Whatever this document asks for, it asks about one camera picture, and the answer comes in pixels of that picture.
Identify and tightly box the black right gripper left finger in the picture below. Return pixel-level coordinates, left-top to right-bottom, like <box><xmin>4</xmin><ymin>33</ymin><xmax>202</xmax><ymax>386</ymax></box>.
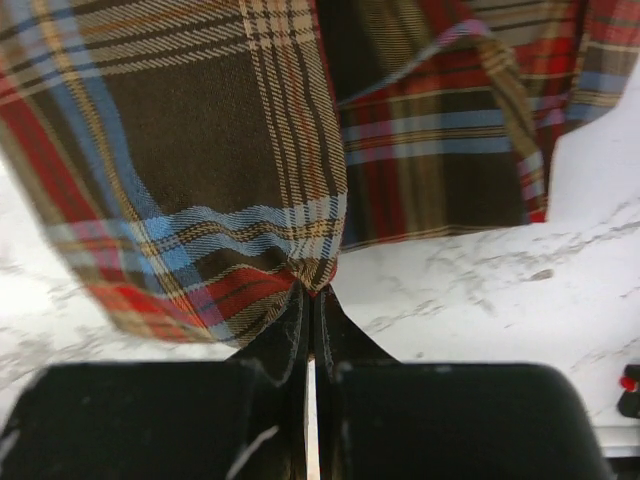
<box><xmin>226</xmin><ymin>283</ymin><xmax>310</xmax><ymax>479</ymax></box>

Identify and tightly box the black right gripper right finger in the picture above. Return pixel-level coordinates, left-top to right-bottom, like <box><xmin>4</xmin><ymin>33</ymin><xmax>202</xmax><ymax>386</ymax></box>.
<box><xmin>312</xmin><ymin>288</ymin><xmax>397</xmax><ymax>479</ymax></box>

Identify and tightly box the plaid long sleeve shirt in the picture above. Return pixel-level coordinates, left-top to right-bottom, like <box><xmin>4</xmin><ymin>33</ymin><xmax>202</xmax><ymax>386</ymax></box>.
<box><xmin>1</xmin><ymin>1</ymin><xmax>639</xmax><ymax>346</ymax></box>

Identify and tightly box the white red-tip marker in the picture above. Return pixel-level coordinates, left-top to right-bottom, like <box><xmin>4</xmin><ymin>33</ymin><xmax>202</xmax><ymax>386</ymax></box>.
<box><xmin>620</xmin><ymin>364</ymin><xmax>640</xmax><ymax>393</ymax></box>

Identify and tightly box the small whiteboard with stand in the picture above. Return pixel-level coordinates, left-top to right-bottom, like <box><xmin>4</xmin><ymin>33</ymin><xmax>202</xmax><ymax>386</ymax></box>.
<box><xmin>616</xmin><ymin>392</ymin><xmax>640</xmax><ymax>419</ymax></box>

